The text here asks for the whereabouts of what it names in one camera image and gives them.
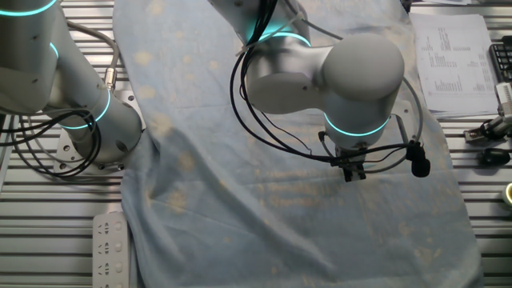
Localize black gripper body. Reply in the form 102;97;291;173
334;146;368;173

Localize black foam microphone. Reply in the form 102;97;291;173
406;142;432;179

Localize light blue table cloth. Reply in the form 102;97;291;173
113;0;485;288

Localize printed paper sheet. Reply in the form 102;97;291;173
408;13;500;119

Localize black keyboard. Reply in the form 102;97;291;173
488;35;512;83

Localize white power strip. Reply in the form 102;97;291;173
92;211;131;288

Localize thin grey wrist cable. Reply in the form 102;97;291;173
362;75;425;175

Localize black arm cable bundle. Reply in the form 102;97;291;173
230;0;417;165

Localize metal camera mount clamp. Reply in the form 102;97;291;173
463;114;512;143

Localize black base cables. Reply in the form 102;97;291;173
0;107;103;179

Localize thick grey base cable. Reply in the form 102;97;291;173
66;19;121;91

